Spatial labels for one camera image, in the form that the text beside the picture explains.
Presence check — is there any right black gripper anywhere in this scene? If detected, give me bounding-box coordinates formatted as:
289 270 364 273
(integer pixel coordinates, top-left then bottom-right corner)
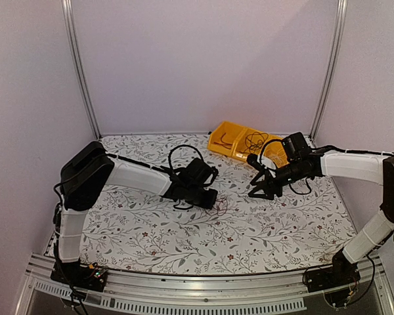
248 159 306 201

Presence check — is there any white cable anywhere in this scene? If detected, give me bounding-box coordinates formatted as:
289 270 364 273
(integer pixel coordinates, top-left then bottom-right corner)
269 150 290 167

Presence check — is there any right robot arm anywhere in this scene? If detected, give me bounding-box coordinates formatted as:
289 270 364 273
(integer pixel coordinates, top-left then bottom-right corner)
246 133 394 286

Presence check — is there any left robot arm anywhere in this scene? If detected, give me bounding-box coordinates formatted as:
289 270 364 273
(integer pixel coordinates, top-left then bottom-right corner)
53 141 219 285

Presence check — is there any yellow three-compartment bin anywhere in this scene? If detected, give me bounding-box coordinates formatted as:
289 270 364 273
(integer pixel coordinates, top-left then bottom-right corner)
208 121 288 167

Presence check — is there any floral table mat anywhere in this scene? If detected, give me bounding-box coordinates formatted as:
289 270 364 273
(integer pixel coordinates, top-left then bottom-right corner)
79 134 355 275

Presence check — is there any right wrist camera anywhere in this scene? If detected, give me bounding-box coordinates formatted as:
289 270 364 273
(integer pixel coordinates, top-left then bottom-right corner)
246 154 274 172

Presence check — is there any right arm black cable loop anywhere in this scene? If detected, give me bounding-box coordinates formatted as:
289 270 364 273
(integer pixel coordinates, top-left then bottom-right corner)
259 138 285 165

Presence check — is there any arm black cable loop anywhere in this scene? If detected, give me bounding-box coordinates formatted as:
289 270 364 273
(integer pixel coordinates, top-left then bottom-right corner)
259 138 285 165
168 144 204 175

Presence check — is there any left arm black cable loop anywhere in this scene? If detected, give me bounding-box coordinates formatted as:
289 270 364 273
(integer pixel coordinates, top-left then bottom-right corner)
168 144 204 175

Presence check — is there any right aluminium frame post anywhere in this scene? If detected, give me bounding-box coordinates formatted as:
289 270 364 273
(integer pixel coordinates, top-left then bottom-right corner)
309 0 347 141

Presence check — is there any aluminium frame post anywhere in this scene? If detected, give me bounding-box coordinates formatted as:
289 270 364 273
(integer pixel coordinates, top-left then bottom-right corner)
61 0 102 139
309 0 347 141

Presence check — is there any aluminium front rail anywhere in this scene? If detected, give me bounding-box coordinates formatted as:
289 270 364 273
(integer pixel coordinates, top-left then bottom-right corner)
15 254 394 314

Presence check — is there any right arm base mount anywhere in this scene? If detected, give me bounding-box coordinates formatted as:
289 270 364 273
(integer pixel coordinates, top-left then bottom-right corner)
302 251 361 308

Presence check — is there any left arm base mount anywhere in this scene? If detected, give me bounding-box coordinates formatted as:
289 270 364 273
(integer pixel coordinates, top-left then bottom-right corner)
51 261 108 292

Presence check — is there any left aluminium frame post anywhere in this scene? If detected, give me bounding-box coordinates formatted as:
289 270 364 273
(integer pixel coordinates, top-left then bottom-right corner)
61 0 102 139

